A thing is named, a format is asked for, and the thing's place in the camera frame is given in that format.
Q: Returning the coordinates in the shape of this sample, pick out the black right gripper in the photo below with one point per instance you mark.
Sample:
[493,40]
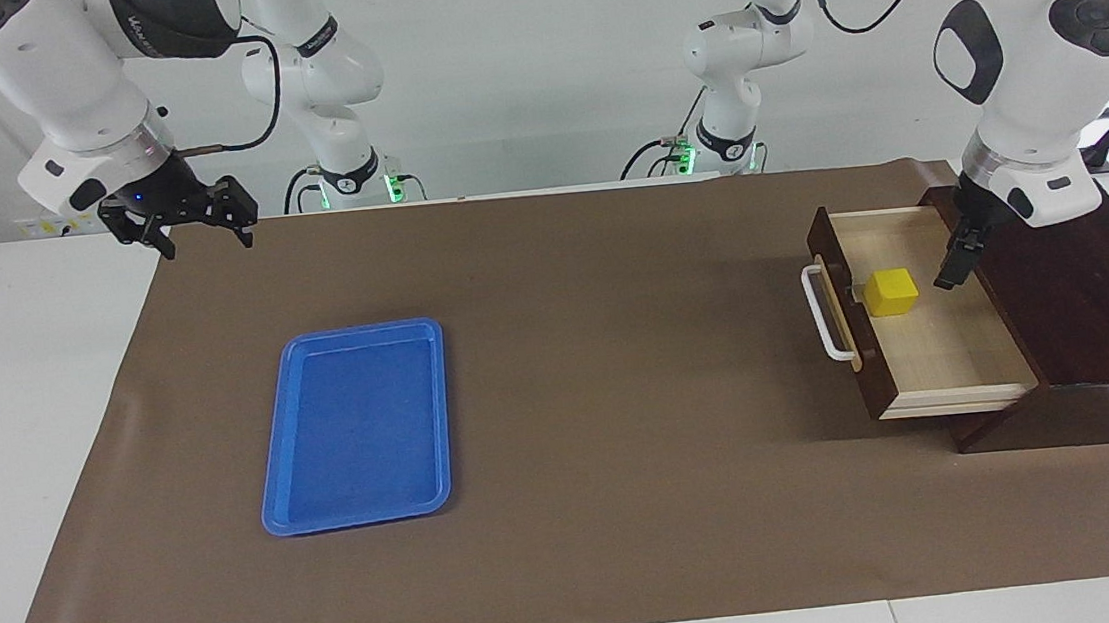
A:
[178,199]

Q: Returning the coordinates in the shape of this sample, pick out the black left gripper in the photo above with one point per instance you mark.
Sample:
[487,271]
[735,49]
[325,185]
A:
[976,214]

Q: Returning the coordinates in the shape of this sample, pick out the yellow cube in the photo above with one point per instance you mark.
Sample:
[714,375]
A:
[891,294]

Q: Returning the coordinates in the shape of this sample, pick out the wooden drawer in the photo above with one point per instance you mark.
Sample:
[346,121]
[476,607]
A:
[950,357]

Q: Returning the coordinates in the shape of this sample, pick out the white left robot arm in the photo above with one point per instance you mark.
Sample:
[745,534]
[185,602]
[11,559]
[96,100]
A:
[1024,60]

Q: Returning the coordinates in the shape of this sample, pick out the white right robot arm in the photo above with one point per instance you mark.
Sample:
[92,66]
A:
[72,73]

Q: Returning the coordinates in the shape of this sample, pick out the dark brown wooden cabinet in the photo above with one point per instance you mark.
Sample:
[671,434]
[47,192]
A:
[1096,304]

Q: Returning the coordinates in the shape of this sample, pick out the blue plastic tray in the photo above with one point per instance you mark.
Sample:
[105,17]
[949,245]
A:
[354,429]

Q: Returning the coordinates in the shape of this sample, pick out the brown paper table mat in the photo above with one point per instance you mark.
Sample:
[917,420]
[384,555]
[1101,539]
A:
[632,505]

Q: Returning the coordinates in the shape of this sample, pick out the white wall socket box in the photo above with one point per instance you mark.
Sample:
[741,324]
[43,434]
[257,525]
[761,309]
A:
[45,228]

